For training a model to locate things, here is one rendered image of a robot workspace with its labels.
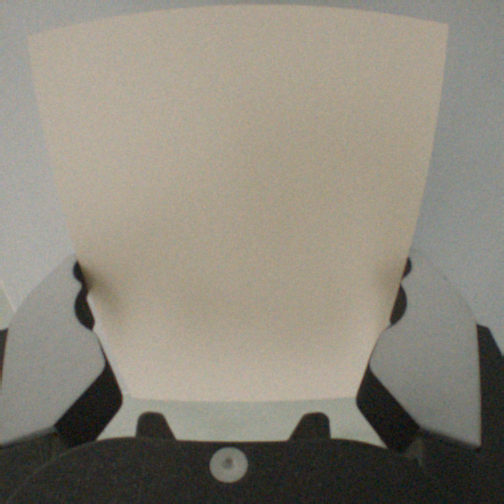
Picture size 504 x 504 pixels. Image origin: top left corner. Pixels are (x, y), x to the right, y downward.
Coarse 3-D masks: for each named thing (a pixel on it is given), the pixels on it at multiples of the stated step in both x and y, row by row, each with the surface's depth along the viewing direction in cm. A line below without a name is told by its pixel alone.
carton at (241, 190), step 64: (64, 64) 7; (128, 64) 7; (192, 64) 7; (256, 64) 7; (320, 64) 7; (384, 64) 7; (64, 128) 8; (128, 128) 8; (192, 128) 8; (256, 128) 8; (320, 128) 8; (384, 128) 8; (64, 192) 9; (128, 192) 9; (192, 192) 9; (256, 192) 9; (320, 192) 9; (384, 192) 9; (128, 256) 10; (192, 256) 10; (256, 256) 10; (320, 256) 10; (384, 256) 10; (128, 320) 12; (192, 320) 12; (256, 320) 12; (320, 320) 12; (384, 320) 12; (128, 384) 14; (192, 384) 14; (256, 384) 14; (320, 384) 14
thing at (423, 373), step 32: (416, 256) 10; (416, 288) 9; (448, 288) 9; (416, 320) 7; (448, 320) 7; (384, 352) 7; (416, 352) 6; (448, 352) 6; (384, 384) 6; (416, 384) 6; (448, 384) 6; (384, 416) 6; (416, 416) 5; (448, 416) 5; (480, 416) 5
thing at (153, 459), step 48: (144, 432) 5; (48, 480) 4; (96, 480) 4; (144, 480) 4; (192, 480) 4; (240, 480) 4; (288, 480) 4; (336, 480) 4; (384, 480) 4; (432, 480) 4
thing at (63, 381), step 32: (64, 288) 9; (32, 320) 7; (64, 320) 8; (32, 352) 6; (64, 352) 7; (96, 352) 7; (32, 384) 6; (64, 384) 6; (96, 384) 6; (0, 416) 5; (32, 416) 5; (64, 416) 5; (96, 416) 6
